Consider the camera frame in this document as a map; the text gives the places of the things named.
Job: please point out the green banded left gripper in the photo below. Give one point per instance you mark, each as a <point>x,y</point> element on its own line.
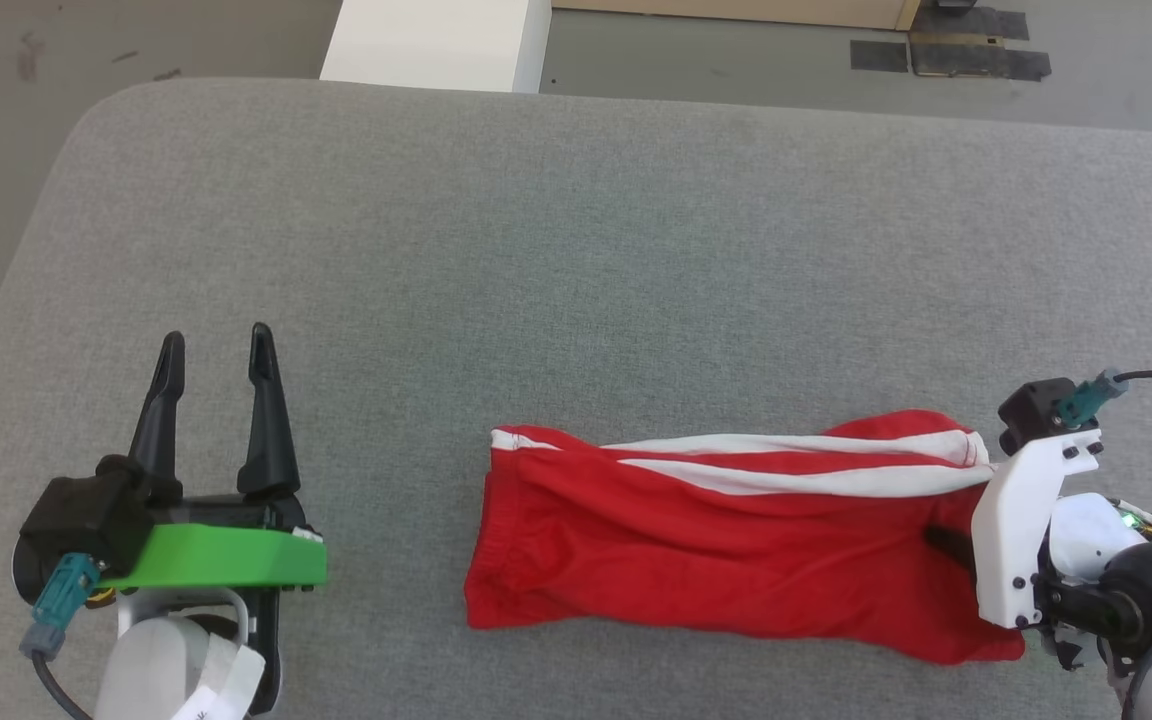
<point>226,555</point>

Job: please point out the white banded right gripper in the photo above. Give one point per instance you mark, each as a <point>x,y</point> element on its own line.
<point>1011,540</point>

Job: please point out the red garment with white stripes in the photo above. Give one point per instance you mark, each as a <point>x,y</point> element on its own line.
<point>696,550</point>

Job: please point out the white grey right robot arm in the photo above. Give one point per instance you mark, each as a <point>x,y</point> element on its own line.
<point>1146,580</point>

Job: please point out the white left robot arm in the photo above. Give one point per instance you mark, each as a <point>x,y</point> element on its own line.
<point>146,665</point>

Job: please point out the white paper label strip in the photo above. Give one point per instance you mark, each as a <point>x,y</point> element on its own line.
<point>221,685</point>

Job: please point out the white rectangular box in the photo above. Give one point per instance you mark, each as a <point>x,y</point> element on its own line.
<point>431,45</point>

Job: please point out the long black floor tape patch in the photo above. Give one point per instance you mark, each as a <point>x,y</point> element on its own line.
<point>981,58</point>

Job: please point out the small black floor tape patch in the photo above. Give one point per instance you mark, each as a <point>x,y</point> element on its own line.
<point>878,56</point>

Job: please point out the black floor tape strip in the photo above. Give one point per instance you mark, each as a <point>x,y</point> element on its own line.
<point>976,22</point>

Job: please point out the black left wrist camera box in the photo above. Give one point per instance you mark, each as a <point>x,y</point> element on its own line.
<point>86,515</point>

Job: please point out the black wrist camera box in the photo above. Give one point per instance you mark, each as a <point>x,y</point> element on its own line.
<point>86,515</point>
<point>1034,410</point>

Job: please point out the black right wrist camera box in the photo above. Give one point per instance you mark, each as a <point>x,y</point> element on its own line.
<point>1034,410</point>

